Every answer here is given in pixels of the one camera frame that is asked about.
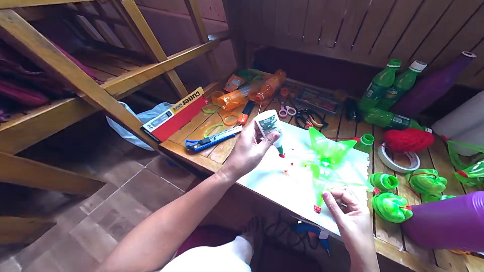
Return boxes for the person's left hand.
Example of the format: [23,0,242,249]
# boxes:
[219,116,281,183]

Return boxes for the person's right hand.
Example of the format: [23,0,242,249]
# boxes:
[322,186,373,253]

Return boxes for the white glue bottle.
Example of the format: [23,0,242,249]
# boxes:
[256,110,286,158]

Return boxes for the green plastic bottle flower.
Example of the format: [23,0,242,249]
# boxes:
[305,125,373,214]

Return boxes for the person's left forearm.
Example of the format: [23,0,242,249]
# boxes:
[96,172,236,272]

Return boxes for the person's right forearm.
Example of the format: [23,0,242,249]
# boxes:
[346,244,380,272]

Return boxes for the black orange marker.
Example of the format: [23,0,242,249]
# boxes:
[238,100,255,125]

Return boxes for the blue glue gun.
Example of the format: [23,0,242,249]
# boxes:
[296,220,331,257]

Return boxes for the orange cut bottle piece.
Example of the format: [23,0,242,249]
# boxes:
[212,90,246,111]

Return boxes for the green cut bottle neck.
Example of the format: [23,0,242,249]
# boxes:
[368,172,399,195]

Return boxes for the green bottle base, red tip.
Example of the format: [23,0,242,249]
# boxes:
[372,192,413,224]

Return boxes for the white paper sheet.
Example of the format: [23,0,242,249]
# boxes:
[237,121,370,237]

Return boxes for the orange plastic bottle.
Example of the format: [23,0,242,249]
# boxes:
[256,70,287,103]

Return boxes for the blue utility knife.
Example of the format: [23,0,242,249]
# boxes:
[185,126,243,153]

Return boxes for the orange sachet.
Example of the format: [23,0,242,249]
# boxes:
[223,74,245,93]

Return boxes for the green plastic scraps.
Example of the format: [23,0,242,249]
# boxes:
[237,69,270,86]

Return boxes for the black yellow pliers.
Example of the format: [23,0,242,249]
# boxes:
[294,108,329,130]

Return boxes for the small green bottle neck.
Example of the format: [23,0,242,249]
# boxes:
[355,133,375,154]

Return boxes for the wooden slatted table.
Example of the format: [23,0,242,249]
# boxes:
[160,70,484,272]

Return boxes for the clear plastic case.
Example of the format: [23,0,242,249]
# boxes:
[296,88,340,116]

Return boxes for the white tape roll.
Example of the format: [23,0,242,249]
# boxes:
[377,142,421,174]

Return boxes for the red yellow cutter packaging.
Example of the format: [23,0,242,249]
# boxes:
[140,87,209,143]

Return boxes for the red yarn ball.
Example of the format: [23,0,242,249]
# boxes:
[383,128,435,153]

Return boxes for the small black bottle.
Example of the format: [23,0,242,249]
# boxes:
[345,97,360,122]

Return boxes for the green plastic piece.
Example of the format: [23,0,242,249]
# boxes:
[420,193,457,205]

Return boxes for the green bottle with dark label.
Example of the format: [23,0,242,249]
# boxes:
[363,107,432,134]

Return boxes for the large purple plastic bottle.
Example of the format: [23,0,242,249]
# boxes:
[401,191,484,252]

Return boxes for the green bottle without cap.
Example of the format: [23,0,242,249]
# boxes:
[359,58,402,111]

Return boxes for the clear plastic bag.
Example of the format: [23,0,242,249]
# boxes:
[106,101,174,151]

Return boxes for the person's legs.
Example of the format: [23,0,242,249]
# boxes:
[160,215,267,272]

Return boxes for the green bottle, white cap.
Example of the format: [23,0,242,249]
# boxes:
[382,60,428,112]

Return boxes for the green plastic flower, red tips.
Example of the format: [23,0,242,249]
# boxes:
[442,135,484,187]

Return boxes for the wooden shelf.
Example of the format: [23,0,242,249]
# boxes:
[0,0,230,246]

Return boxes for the white cylindrical roll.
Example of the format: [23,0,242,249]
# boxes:
[431,86,484,157]

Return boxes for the tall purple bottle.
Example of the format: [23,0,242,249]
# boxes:
[392,51,476,117]

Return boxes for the purple pink cloth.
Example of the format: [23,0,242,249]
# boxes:
[0,26,100,123]

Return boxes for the pink-handled scissors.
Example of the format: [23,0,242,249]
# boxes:
[278,101,297,119]

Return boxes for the green bottle base, red string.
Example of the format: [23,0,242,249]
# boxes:
[405,168,448,195]

